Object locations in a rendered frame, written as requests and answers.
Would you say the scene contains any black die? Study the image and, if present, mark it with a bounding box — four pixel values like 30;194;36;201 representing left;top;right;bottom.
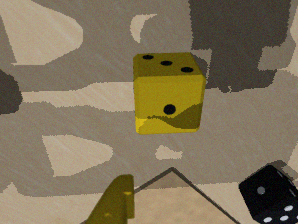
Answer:
239;165;298;224

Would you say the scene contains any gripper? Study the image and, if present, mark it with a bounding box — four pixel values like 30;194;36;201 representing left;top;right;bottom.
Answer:
85;174;135;224

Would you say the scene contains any yellow die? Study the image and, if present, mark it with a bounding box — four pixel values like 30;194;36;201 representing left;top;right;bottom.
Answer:
133;52;206;135

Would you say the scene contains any tan flat mat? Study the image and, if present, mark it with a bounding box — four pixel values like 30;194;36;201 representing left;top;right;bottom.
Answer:
127;167;239;224

